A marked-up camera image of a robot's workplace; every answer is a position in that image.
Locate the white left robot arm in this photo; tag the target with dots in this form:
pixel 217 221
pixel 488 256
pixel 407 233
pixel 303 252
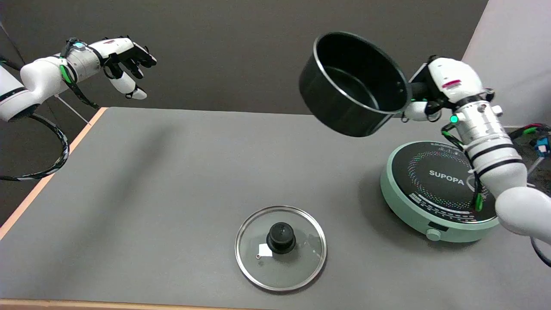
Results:
pixel 41 82

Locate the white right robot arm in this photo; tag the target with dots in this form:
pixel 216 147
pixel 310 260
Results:
pixel 495 159

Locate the glass pot lid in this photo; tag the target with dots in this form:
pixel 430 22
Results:
pixel 280 247

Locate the black cooking pot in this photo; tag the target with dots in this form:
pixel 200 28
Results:
pixel 351 84

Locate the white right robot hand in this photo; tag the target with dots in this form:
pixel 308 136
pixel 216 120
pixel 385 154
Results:
pixel 447 82

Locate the green induction cooker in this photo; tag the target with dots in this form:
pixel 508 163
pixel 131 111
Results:
pixel 434 189

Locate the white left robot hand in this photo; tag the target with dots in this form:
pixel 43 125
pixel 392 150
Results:
pixel 122 60

